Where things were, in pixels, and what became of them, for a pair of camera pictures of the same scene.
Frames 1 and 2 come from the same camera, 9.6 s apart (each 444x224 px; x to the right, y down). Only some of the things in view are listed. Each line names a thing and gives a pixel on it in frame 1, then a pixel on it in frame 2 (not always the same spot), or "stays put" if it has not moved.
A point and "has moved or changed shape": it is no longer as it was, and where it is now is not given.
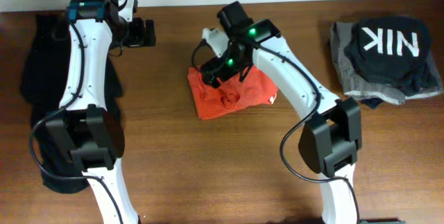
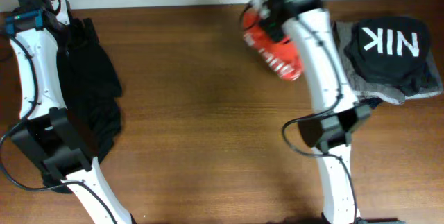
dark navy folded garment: (372, 102) stays put
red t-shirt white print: (257, 89) has moved or changed shape
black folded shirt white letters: (391, 50) stays put
